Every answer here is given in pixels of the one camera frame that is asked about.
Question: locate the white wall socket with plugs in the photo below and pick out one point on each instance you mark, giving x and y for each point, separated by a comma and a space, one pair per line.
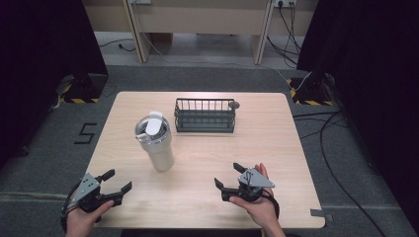
285, 2

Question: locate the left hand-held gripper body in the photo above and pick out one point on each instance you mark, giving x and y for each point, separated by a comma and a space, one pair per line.
86, 187

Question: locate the grey tape piece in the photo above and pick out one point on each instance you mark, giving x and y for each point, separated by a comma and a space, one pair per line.
321, 214

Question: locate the black stand base striped tape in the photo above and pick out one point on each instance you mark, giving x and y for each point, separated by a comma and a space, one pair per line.
311, 90
86, 88

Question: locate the round grey knob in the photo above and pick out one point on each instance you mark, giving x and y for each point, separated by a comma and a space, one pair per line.
234, 105

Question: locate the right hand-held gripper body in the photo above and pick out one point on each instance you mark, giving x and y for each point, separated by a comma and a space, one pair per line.
253, 180

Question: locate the white tumbler cup with lid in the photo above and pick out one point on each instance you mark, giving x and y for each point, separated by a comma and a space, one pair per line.
157, 144

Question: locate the black curtain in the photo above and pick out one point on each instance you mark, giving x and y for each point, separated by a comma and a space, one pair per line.
375, 82
39, 65

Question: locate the person's left hand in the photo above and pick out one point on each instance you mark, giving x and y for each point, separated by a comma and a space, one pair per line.
82, 223

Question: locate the person's right hand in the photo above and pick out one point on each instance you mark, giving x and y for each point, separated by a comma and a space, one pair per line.
262, 210

